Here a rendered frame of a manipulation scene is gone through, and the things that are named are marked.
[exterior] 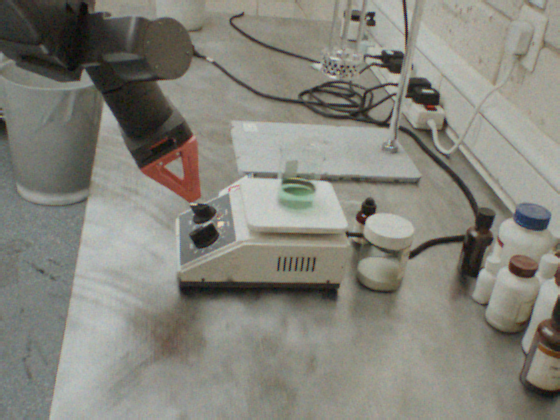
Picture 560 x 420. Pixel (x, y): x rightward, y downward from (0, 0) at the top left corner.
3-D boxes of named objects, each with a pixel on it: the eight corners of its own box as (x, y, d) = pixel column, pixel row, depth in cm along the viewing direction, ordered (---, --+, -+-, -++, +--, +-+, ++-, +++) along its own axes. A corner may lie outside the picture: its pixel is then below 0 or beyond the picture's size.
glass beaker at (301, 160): (263, 204, 88) (270, 143, 84) (291, 191, 92) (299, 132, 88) (302, 224, 85) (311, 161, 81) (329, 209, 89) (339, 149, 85)
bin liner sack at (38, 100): (-3, 207, 238) (-14, 85, 217) (15, 162, 266) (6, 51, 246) (104, 210, 244) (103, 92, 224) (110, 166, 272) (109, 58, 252)
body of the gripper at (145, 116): (174, 108, 84) (142, 51, 80) (193, 135, 75) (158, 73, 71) (124, 136, 83) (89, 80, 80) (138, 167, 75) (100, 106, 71)
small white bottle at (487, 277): (493, 305, 90) (506, 264, 87) (475, 305, 90) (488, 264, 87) (487, 294, 92) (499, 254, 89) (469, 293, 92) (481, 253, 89)
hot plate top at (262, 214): (247, 232, 83) (248, 225, 83) (238, 183, 93) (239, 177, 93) (349, 234, 85) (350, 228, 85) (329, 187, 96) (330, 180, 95)
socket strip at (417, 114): (414, 129, 138) (419, 108, 136) (364, 62, 172) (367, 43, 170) (442, 131, 139) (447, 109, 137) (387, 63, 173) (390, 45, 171)
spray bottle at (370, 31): (362, 59, 174) (370, 14, 169) (354, 54, 177) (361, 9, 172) (375, 58, 176) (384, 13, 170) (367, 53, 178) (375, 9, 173)
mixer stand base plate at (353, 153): (238, 176, 113) (239, 169, 112) (228, 124, 130) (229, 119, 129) (422, 182, 118) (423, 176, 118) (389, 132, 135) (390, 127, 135)
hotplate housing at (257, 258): (176, 290, 85) (179, 232, 81) (175, 232, 96) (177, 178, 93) (359, 292, 89) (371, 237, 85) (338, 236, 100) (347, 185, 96)
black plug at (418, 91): (405, 104, 138) (408, 93, 137) (399, 95, 142) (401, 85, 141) (440, 105, 140) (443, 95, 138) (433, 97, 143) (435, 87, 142)
